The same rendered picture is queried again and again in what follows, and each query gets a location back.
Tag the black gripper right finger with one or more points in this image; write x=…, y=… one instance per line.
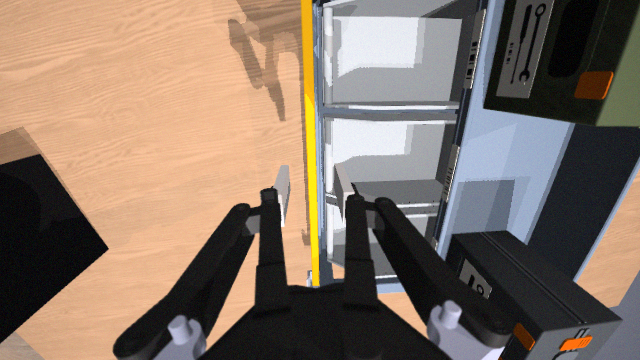
x=458, y=319

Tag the yellow bar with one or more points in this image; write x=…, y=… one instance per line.
x=308, y=69

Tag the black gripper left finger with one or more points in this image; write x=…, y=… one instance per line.
x=177, y=327

